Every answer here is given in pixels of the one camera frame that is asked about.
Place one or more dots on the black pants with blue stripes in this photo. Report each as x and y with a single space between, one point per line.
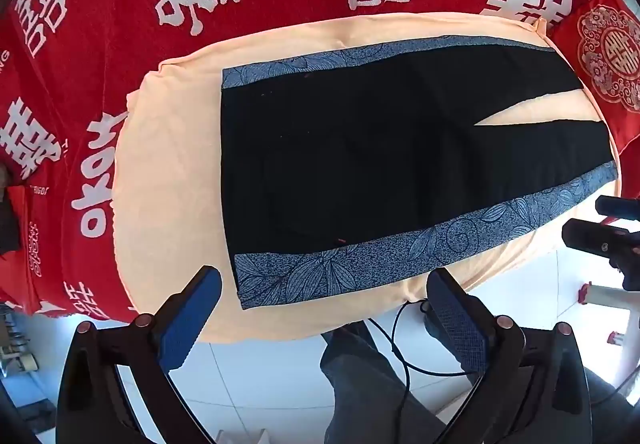
350 163

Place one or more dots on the red cushion with gold ornament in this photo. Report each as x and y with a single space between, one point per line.
610 53

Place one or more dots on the white frame with red caps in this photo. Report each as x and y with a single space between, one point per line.
607 294

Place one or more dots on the peach towel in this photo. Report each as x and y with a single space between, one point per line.
175 148

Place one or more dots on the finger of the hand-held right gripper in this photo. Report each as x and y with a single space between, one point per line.
600 241
617 211

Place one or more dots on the person in background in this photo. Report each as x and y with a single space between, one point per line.
7 219

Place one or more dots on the person's leg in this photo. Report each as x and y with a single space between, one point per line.
612 404
365 394

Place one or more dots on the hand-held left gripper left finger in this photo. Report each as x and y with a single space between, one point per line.
192 309

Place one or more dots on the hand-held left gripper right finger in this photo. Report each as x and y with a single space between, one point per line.
457 319

